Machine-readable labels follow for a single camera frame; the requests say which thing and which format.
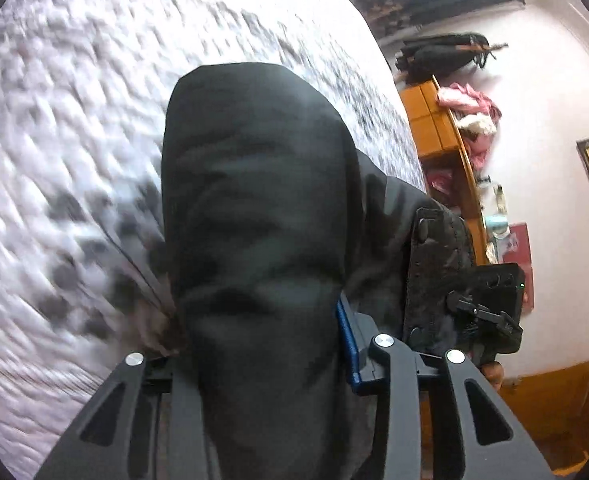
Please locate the orange wooden cabinet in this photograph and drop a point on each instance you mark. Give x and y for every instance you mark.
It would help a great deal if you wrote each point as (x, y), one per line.
(427, 125)

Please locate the pile of pink clothes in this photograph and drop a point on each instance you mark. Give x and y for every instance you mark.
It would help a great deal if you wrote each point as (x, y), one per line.
(467, 100)

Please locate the person's right hand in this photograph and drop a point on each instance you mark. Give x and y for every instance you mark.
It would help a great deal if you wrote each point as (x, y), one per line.
(493, 375)

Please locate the pink folded cloth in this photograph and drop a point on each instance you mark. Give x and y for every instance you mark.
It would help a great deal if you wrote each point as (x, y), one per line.
(439, 182)

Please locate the red wall calendar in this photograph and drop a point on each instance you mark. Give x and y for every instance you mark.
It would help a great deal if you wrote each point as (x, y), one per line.
(518, 242)

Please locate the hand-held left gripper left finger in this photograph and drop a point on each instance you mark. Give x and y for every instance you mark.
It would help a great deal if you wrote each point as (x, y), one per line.
(182, 410)

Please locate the grey quilted bed cover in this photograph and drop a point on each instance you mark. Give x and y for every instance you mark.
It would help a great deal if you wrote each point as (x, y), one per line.
(74, 110)

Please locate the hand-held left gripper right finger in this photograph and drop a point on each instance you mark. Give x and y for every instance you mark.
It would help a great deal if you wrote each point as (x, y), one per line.
(348, 345)

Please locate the low orange wooden furniture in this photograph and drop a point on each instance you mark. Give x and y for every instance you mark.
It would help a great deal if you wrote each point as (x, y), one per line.
(564, 400)

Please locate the black pants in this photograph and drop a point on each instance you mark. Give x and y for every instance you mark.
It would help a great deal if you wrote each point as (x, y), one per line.
(254, 210)

